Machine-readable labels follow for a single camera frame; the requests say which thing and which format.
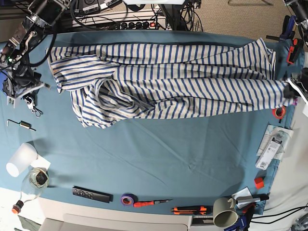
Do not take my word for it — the silver carabiner keychain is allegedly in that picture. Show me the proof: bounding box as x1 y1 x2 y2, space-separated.
23 95 43 118

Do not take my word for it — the packaged item on card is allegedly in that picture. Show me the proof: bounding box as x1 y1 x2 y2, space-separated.
256 125 294 170

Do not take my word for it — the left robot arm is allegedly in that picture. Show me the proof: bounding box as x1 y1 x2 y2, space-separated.
284 0 308 104

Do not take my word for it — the white paper cup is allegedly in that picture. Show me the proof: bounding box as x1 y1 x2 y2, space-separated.
6 143 38 178

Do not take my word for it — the small red cube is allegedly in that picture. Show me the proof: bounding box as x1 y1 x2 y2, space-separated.
254 177 265 190

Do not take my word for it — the blue white striped T-shirt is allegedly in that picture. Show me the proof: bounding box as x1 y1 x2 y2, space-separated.
48 39 294 128

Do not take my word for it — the black remote control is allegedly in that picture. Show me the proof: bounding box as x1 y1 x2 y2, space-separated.
72 186 113 203

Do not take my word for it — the red black clamp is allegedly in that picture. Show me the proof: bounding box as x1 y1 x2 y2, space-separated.
286 38 304 65

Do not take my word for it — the orange black utility knife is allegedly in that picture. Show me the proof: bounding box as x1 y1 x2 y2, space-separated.
171 205 212 215

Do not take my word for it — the black marker pen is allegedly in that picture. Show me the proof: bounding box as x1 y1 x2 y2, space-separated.
235 194 270 205

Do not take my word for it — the clear glass bottle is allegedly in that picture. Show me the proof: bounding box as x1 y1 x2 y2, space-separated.
12 168 49 215

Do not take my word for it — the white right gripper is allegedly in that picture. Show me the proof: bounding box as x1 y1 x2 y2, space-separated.
6 72 51 108

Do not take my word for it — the purple tape roll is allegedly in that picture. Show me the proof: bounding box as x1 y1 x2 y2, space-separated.
120 193 138 206

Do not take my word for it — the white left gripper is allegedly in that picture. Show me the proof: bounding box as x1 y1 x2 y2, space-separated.
283 67 308 101

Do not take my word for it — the black power strip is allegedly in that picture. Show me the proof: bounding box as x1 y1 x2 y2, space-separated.
107 21 157 30

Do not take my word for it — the allen key with brass sleeve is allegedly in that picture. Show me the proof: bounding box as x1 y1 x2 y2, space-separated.
6 119 36 131

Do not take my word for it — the teal table cloth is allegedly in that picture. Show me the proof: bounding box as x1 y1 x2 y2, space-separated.
0 30 305 216

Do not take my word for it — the grey ceramic mug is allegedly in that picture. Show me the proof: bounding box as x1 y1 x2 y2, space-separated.
213 197 238 228

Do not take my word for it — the red tape roll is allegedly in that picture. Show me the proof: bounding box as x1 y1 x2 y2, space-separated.
272 106 286 119

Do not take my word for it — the blue black bar clamp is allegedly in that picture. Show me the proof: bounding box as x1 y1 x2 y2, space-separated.
224 203 256 231

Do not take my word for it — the blue plastic knob box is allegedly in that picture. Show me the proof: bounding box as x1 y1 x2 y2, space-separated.
0 71 13 96

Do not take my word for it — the orange handled screwdriver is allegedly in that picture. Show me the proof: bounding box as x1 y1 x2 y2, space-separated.
133 199 171 208

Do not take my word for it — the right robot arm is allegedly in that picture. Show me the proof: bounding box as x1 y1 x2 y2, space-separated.
0 0 71 107

